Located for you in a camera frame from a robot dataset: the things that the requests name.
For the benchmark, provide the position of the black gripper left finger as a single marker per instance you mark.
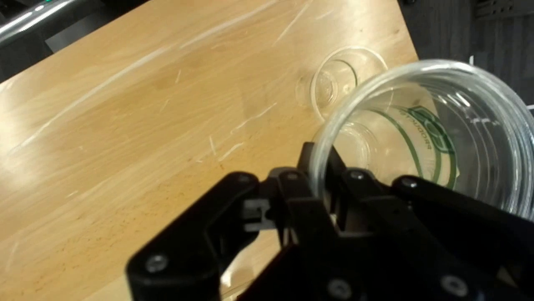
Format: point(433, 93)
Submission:
point(188, 259)

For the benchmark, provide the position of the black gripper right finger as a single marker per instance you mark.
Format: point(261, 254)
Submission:
point(408, 242)

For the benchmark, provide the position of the clear plastic cup front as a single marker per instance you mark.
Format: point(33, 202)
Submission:
point(400, 142)

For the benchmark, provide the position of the clear plastic cup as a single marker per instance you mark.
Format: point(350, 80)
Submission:
point(340, 75)
point(400, 142)
point(450, 76)
point(485, 153)

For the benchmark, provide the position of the metal cart frame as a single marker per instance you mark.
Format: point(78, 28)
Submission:
point(33, 18)

